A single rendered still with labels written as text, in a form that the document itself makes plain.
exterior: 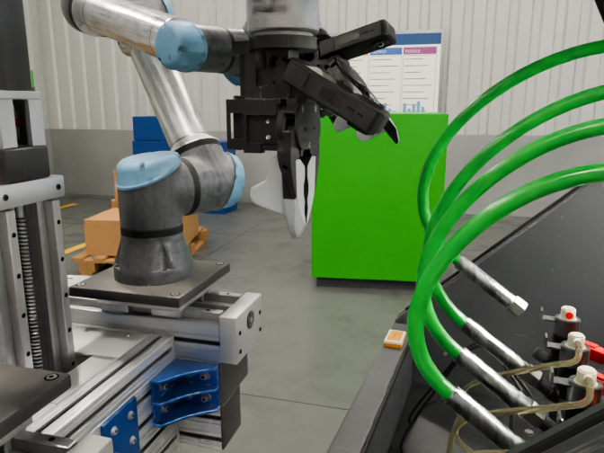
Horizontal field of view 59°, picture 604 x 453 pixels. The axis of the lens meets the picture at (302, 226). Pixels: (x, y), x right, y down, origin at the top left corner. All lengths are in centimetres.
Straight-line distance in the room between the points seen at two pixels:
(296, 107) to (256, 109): 4
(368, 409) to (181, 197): 51
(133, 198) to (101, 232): 371
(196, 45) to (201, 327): 48
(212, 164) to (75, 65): 793
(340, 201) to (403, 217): 47
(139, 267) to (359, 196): 304
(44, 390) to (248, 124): 39
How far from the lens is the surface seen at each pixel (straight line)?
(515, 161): 50
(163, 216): 101
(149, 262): 102
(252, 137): 58
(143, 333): 106
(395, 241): 401
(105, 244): 472
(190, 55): 89
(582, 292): 104
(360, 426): 75
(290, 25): 56
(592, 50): 67
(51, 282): 95
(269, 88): 58
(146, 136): 727
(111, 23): 107
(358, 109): 54
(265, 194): 59
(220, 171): 109
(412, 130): 390
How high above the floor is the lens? 136
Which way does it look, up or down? 13 degrees down
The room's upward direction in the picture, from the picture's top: straight up
